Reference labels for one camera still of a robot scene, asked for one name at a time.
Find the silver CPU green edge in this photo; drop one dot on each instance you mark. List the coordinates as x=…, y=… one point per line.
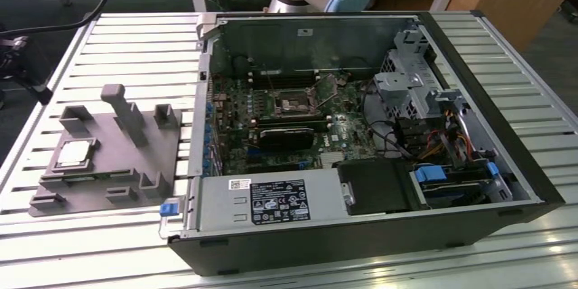
x=74, y=153

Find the CPU socket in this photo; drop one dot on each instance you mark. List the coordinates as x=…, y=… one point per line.
x=291, y=103

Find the grey plastic parts rack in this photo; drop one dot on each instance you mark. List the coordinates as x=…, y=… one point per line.
x=112, y=153

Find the blue case latch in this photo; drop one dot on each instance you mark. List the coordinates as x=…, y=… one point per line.
x=168, y=209

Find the silver power supply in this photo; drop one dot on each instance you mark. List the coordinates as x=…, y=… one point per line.
x=216, y=201

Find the black RAM slot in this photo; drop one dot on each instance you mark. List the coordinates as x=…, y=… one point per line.
x=322, y=126
x=294, y=72
x=294, y=85
x=294, y=81
x=289, y=115
x=289, y=119
x=294, y=76
x=289, y=122

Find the black Nvidia graphics card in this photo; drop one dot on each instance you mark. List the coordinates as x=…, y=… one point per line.
x=282, y=138

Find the green motherboard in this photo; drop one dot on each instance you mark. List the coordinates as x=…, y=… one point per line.
x=347, y=123

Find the silver finned heat sink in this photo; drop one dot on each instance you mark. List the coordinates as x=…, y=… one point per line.
x=334, y=159

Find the black PC case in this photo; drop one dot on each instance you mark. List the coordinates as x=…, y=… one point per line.
x=315, y=248

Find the metal drive cage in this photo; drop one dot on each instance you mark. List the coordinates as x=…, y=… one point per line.
x=406, y=81

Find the black plastic shroud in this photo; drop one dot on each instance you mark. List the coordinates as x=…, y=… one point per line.
x=379, y=187

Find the blue disk carrier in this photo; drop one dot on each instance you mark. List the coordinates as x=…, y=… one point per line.
x=429, y=175

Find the blue plastic bay tab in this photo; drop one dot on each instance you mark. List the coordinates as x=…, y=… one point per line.
x=493, y=170

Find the wooden cabinet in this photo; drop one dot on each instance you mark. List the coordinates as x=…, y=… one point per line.
x=519, y=4

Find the metal disk bay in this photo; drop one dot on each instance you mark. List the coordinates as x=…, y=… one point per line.
x=505, y=191

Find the white case wall sticker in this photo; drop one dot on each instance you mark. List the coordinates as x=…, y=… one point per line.
x=306, y=32

